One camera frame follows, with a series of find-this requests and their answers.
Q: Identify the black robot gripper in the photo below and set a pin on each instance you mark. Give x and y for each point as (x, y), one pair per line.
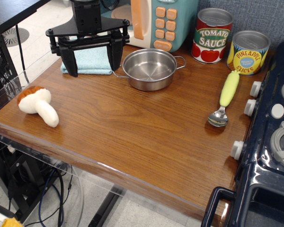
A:
(88, 29)

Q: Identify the small stainless steel pot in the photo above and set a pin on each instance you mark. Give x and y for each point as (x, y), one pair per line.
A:
(151, 69)

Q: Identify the light blue folded towel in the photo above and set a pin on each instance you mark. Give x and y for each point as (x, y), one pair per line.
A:
(93, 61)

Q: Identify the plush mushroom toy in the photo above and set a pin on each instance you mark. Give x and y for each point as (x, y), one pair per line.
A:
(36, 99)

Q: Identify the round floor vent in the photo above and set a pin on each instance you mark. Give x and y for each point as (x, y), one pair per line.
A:
(14, 36)

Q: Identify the teal toy microwave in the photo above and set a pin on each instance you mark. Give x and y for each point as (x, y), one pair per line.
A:
(160, 24)

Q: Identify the black desk at left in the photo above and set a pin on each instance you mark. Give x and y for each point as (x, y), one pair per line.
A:
(14, 11)

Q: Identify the tomato sauce can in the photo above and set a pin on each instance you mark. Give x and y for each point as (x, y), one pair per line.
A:
(212, 30)

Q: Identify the pineapple slices can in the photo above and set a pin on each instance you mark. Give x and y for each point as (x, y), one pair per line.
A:
(248, 51)

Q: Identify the dark blue toy stove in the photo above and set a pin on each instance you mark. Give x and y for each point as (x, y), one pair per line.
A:
(258, 197)

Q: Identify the spoon with yellow handle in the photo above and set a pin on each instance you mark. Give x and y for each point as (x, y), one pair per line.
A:
(219, 117)

